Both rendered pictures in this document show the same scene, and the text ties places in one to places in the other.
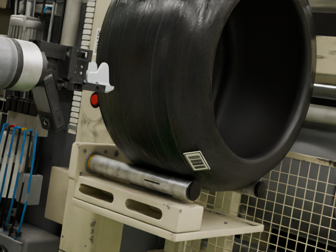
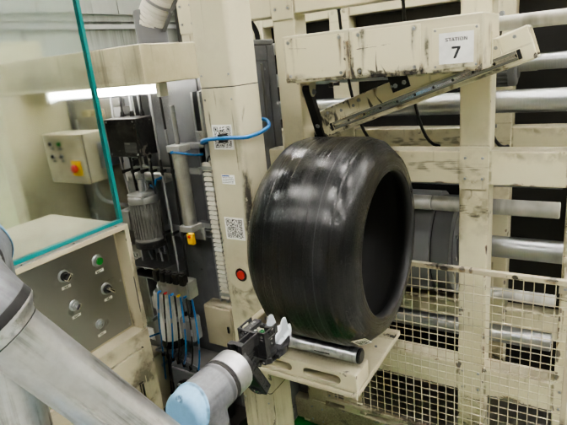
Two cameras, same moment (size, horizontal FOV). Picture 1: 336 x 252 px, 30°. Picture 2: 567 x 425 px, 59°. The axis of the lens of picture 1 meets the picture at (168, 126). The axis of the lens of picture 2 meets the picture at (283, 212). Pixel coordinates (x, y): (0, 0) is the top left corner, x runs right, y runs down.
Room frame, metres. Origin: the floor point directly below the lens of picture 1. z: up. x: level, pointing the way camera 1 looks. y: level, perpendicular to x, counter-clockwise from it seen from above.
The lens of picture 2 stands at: (0.22, 0.26, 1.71)
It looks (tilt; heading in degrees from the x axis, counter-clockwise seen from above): 17 degrees down; 352
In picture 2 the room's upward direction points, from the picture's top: 6 degrees counter-clockwise
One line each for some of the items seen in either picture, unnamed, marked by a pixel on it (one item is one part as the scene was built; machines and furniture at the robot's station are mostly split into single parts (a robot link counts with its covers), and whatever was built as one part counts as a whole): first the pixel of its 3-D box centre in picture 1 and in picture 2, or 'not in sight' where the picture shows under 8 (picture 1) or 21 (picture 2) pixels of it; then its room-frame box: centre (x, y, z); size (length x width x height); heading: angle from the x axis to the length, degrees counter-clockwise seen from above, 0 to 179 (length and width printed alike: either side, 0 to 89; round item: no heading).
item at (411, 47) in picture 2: not in sight; (387, 51); (1.77, -0.33, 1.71); 0.61 x 0.25 x 0.15; 49
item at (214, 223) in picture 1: (169, 214); (328, 348); (1.63, -0.04, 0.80); 0.37 x 0.36 x 0.02; 139
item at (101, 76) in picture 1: (102, 77); (283, 328); (1.25, 0.14, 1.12); 0.09 x 0.03 x 0.06; 139
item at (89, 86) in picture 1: (85, 86); (276, 347); (1.21, 0.17, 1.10); 0.09 x 0.05 x 0.02; 139
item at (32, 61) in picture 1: (18, 65); (229, 373); (1.12, 0.28, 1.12); 0.10 x 0.05 x 0.09; 49
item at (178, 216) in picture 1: (134, 201); (307, 362); (1.53, 0.05, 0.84); 0.36 x 0.09 x 0.06; 49
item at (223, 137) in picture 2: not in sight; (235, 131); (1.78, 0.17, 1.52); 0.19 x 0.19 x 0.06; 49
